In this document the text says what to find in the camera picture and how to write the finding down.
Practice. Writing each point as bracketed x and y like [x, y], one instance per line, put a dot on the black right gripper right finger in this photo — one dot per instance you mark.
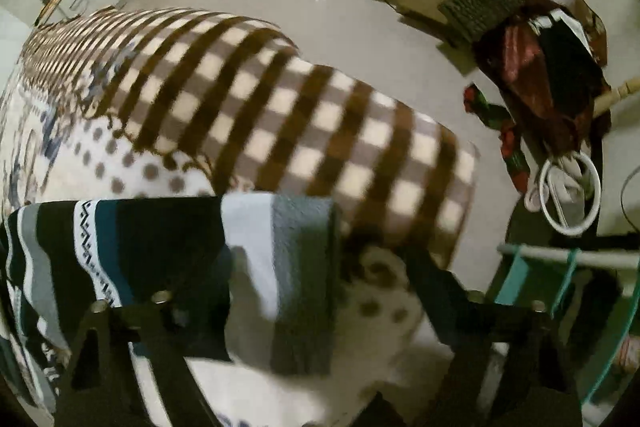
[508, 366]

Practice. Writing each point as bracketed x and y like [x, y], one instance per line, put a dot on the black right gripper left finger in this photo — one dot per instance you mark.
[99, 386]

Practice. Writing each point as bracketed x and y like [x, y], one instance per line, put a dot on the black white striped knit sweater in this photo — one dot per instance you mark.
[254, 278]

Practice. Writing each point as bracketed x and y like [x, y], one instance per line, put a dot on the pile of dark clothes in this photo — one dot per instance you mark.
[542, 56]

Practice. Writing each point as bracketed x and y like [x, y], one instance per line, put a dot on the teal white drying rack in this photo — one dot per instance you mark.
[593, 296]

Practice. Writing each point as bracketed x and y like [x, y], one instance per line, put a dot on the floral white bed sheet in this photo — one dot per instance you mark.
[381, 341]

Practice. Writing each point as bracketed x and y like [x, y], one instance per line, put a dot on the red green cloth strip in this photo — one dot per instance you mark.
[496, 117]

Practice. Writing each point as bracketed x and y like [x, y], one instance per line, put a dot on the brown white checkered blanket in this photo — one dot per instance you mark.
[232, 97]

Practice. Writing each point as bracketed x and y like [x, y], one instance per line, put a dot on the black woven basket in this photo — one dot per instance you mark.
[473, 18]

